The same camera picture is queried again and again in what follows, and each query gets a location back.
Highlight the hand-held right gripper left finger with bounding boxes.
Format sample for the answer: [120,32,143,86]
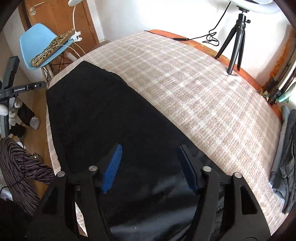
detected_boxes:
[26,144,123,241]

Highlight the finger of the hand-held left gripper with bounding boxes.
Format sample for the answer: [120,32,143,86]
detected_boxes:
[25,81,47,91]

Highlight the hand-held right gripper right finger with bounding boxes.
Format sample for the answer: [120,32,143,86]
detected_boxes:
[177,145,270,241]

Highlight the black pants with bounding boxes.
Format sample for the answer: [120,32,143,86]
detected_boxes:
[46,61,223,241]

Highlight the person's left hand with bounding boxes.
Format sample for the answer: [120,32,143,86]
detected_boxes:
[0,98,22,118]

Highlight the person's leg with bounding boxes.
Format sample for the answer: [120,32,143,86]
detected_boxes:
[17,103,41,130]
[9,124,26,138]

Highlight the leopard print cushion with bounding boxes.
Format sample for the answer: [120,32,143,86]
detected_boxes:
[31,28,78,67]

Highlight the blue plastic chair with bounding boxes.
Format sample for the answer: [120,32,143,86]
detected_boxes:
[20,23,77,82]

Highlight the white clamp lamp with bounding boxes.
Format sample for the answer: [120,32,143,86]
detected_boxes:
[68,0,87,42]

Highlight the wooden door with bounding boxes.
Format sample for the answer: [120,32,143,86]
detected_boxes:
[18,0,99,61]

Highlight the beige plaid blanket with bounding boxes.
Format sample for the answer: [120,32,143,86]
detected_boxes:
[46,31,289,234]

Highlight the person's zebra striped garment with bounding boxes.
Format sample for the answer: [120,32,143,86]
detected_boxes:
[0,136,56,217]

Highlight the light blue folded cloth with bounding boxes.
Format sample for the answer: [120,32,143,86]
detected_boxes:
[269,105,293,200]

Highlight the dark checkered folded cloth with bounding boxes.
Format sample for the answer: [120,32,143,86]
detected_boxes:
[279,123,296,215]

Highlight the folded grey metal stand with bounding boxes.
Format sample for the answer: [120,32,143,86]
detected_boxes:
[266,42,296,105]

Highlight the black tripod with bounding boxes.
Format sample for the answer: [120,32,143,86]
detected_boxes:
[215,6,251,75]

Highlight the white lamp cable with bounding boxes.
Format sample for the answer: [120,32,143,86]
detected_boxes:
[39,41,86,59]

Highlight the metal door handle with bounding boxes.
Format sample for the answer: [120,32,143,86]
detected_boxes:
[30,2,45,15]

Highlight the black ring light cable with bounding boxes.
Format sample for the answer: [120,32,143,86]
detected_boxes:
[143,0,232,47]

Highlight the white ring light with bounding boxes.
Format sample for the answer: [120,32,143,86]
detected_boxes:
[223,0,281,14]

